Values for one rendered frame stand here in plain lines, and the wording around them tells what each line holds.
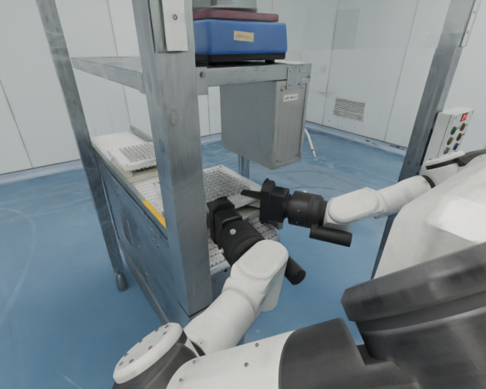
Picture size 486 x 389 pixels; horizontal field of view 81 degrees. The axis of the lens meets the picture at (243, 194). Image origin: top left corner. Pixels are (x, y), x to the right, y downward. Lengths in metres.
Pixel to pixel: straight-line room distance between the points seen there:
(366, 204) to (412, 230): 0.41
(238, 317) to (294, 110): 0.46
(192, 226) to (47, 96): 3.53
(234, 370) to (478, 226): 0.20
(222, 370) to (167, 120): 0.33
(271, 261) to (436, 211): 0.28
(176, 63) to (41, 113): 3.59
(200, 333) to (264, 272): 0.13
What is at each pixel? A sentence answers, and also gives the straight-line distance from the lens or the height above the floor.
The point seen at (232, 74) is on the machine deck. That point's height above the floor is 1.34.
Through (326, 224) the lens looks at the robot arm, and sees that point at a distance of 0.71.
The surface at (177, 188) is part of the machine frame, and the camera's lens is 0.48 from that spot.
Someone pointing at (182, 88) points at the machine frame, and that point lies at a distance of 0.44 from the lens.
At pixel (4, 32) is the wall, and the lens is 3.93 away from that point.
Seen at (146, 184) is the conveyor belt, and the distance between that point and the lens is 1.15.
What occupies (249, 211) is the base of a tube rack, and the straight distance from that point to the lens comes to 0.78.
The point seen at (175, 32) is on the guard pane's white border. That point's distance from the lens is 0.43.
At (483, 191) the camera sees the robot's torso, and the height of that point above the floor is 1.28.
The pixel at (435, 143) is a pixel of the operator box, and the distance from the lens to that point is 1.23.
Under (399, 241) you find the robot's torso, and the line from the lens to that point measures 0.31.
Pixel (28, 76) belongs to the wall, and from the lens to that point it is 3.94.
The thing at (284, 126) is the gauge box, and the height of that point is 1.22.
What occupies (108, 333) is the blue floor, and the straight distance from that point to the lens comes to 1.86.
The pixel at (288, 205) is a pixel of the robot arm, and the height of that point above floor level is 1.03.
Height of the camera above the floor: 1.39
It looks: 28 degrees down
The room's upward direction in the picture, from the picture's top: straight up
